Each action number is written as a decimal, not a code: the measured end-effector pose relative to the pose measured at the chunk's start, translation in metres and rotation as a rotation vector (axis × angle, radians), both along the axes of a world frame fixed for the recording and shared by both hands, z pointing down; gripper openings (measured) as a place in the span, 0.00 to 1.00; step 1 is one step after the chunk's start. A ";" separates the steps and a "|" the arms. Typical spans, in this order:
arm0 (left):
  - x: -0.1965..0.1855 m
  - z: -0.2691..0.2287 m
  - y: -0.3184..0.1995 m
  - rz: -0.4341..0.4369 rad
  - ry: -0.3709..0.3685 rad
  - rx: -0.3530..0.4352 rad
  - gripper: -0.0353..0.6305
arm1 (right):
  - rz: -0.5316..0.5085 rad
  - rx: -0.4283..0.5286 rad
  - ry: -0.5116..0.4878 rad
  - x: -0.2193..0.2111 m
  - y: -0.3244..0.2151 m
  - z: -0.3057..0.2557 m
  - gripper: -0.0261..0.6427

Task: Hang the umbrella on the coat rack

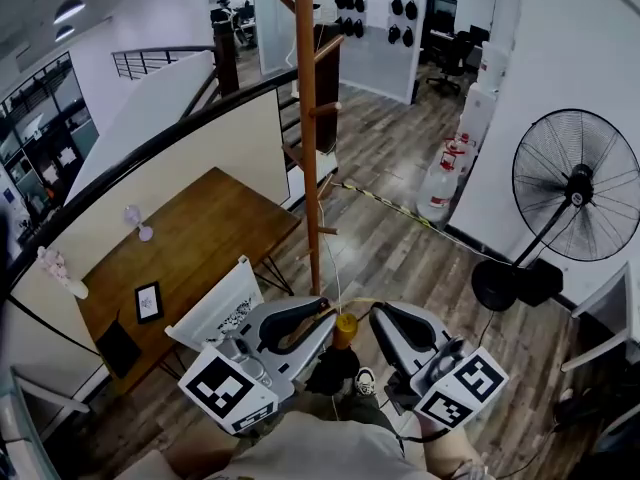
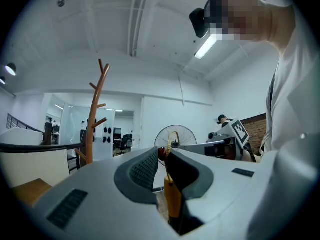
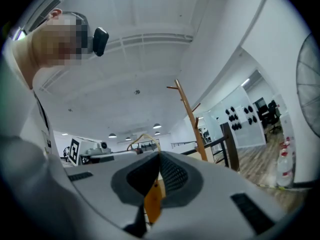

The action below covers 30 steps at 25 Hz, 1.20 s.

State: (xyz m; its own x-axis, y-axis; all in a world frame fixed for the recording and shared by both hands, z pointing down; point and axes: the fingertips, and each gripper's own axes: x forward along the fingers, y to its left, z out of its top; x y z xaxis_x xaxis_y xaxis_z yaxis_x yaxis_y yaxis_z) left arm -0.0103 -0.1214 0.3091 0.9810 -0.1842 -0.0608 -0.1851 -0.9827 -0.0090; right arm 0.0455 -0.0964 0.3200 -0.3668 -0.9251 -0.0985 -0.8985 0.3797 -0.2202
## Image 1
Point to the white metal shelf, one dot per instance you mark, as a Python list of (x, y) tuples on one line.
[(30, 408)]

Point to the black notebook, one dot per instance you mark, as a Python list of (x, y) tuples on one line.
[(119, 349)]

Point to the wooden table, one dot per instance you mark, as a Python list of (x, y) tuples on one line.
[(200, 238)]

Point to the black monitor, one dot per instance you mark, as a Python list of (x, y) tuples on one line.
[(442, 13)]

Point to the person's white shoe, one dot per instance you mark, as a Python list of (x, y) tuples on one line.
[(365, 382)]

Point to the clear water jug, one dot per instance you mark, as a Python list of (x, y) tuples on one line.
[(462, 150), (440, 193)]

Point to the cream partition panel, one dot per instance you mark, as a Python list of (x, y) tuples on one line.
[(220, 153)]

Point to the black picture frame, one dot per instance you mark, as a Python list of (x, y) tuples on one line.
[(149, 303)]

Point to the person's beige shirt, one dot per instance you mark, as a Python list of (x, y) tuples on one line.
[(320, 453)]

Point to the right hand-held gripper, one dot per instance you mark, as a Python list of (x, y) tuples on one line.
[(465, 385)]

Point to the dark wooden cabinet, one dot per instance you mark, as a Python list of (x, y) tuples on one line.
[(327, 93)]

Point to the black office chair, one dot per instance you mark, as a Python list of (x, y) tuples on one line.
[(450, 65)]

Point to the white vase with pink flowers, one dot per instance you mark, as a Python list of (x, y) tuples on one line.
[(75, 287)]

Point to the black stair railing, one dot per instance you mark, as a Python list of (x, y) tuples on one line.
[(145, 60)]

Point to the black bag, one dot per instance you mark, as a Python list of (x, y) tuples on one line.
[(600, 418)]

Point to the white chair with patterned seat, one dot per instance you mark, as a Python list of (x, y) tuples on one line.
[(220, 303)]

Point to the black standing fan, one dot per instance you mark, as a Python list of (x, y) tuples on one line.
[(580, 188)]

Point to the group of black caps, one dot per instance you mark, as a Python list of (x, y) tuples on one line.
[(359, 3)]

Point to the black curved handrail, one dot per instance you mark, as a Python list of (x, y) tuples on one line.
[(150, 145)]

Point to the person's right forearm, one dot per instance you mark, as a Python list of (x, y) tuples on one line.
[(452, 455)]

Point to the yellow black floor strip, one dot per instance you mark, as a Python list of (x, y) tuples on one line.
[(395, 207)]

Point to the white water dispenser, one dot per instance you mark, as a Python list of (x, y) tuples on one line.
[(482, 103)]

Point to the glass window wall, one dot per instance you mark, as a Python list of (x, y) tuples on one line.
[(42, 138)]

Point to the black box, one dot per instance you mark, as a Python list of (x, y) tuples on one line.
[(542, 280)]

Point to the dark wooden post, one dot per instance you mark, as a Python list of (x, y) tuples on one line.
[(226, 63)]

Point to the white wall poster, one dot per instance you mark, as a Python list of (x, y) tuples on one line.
[(378, 5)]

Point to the white plain chair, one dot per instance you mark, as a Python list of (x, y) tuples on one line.
[(607, 313)]

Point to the round ceiling lamp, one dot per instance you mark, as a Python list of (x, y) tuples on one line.
[(65, 33), (69, 10)]

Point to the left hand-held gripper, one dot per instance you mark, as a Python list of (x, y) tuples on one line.
[(225, 385)]

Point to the wooden coat rack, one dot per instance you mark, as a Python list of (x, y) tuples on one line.
[(306, 118)]

